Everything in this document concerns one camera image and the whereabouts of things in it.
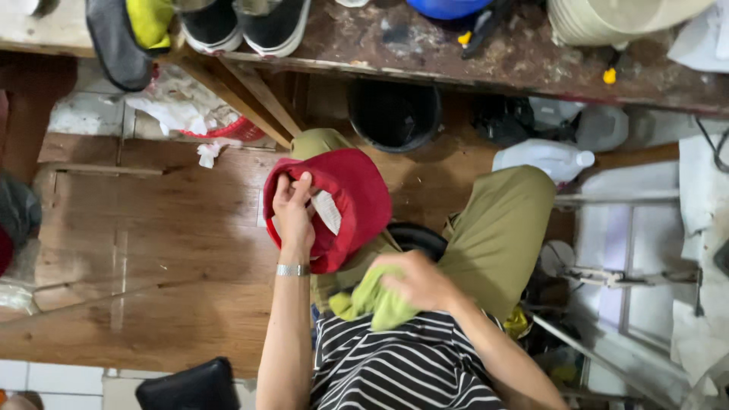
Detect black cable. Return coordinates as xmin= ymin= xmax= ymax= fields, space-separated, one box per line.
xmin=694 ymin=116 xmax=729 ymax=175

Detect black yellow hand tool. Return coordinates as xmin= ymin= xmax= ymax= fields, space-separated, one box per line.
xmin=457 ymin=5 xmax=509 ymax=61

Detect red plastic basket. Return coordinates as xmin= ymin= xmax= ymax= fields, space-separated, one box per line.
xmin=179 ymin=116 xmax=267 ymax=142

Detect yellow rag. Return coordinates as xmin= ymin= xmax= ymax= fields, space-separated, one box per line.
xmin=503 ymin=306 xmax=532 ymax=341

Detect stack of beige buckets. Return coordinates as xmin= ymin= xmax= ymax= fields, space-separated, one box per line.
xmin=546 ymin=0 xmax=716 ymax=50

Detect dark grey cloth bundle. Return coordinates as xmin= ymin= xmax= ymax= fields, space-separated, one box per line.
xmin=0 ymin=172 xmax=43 ymax=278

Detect white paper sheet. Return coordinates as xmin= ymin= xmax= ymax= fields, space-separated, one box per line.
xmin=667 ymin=2 xmax=729 ymax=75

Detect black sneaker white sole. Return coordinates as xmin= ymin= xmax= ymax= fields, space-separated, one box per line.
xmin=236 ymin=0 xmax=313 ymax=59
xmin=178 ymin=0 xmax=245 ymax=55

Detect black plastic bag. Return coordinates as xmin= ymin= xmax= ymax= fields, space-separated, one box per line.
xmin=470 ymin=96 xmax=537 ymax=147

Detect white plastic jug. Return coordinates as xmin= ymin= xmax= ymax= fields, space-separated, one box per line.
xmin=492 ymin=139 xmax=596 ymax=185

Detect red cap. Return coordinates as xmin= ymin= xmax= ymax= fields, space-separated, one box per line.
xmin=262 ymin=148 xmax=394 ymax=275

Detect black round stool seat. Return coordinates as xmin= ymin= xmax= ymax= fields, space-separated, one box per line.
xmin=386 ymin=222 xmax=450 ymax=263

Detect olive green trousers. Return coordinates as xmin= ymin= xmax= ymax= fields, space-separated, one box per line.
xmin=289 ymin=128 xmax=557 ymax=325

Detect grey metal frame rack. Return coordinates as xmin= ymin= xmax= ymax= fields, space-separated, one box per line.
xmin=531 ymin=190 xmax=706 ymax=410

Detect black plastic bucket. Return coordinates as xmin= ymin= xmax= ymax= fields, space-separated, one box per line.
xmin=347 ymin=80 xmax=443 ymax=154

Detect person's left hand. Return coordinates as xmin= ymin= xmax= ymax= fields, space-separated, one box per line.
xmin=272 ymin=171 xmax=317 ymax=266

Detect blue plastic bowl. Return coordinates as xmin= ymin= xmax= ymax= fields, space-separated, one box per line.
xmin=405 ymin=0 xmax=494 ymax=21

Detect small crumpled white tissue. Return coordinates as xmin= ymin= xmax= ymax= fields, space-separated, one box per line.
xmin=196 ymin=139 xmax=243 ymax=169

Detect worn wooden workbench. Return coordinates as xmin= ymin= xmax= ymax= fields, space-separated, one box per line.
xmin=0 ymin=0 xmax=729 ymax=150

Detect heap of crumpled white paper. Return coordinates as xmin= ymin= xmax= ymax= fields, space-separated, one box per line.
xmin=122 ymin=67 xmax=241 ymax=137

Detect black leather bag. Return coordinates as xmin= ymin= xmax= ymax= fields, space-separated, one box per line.
xmin=135 ymin=356 xmax=240 ymax=410

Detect person's right hand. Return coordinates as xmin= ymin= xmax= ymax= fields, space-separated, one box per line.
xmin=370 ymin=250 xmax=469 ymax=314

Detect large white cloth sheet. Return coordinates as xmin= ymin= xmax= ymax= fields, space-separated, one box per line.
xmin=670 ymin=133 xmax=729 ymax=394

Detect black white striped shirt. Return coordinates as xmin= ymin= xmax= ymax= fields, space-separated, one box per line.
xmin=310 ymin=310 xmax=509 ymax=410

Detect light green cloth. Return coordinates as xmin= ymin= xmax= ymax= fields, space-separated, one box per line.
xmin=328 ymin=264 xmax=423 ymax=333

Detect translucent plastic jug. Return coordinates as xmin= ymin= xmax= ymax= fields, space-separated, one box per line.
xmin=574 ymin=105 xmax=630 ymax=152

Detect grey yellow shoe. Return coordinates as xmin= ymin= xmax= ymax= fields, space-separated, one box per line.
xmin=85 ymin=0 xmax=175 ymax=93

